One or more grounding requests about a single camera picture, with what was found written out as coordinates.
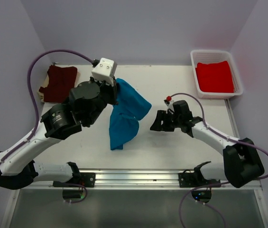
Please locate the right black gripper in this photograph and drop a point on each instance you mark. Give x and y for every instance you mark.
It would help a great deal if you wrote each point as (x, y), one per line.
(160, 116)

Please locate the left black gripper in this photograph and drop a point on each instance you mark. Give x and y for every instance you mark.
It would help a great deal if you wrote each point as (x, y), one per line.
(113, 90)

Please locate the blue t shirt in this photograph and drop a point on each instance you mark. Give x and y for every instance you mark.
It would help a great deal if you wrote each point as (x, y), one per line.
(125, 116)

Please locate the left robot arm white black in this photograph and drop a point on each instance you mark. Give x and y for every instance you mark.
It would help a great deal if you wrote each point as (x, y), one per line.
(80, 109)

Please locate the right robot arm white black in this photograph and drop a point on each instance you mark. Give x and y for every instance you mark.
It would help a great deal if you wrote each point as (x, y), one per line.
(241, 162)

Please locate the dark red folded t shirt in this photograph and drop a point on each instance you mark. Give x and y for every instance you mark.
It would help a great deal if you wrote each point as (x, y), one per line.
(61, 81)

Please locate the beige folded t shirt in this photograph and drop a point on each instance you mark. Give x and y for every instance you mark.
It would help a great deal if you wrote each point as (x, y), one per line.
(41, 89)

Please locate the bright red t shirt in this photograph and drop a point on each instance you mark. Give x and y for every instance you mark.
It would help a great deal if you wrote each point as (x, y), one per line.
(215, 77)

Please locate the white plastic basket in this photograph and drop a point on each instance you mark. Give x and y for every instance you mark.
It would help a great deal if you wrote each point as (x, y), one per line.
(216, 56)

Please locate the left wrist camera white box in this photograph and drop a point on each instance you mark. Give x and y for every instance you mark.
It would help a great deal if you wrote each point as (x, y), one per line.
(104, 71)

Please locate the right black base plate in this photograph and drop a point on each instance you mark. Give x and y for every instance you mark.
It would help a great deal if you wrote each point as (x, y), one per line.
(192, 179)

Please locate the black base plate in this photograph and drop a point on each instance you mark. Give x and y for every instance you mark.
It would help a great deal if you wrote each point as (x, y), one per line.
(86, 179)
(192, 179)

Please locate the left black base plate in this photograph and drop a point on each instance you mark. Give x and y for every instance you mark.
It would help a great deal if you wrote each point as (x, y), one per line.
(86, 179)

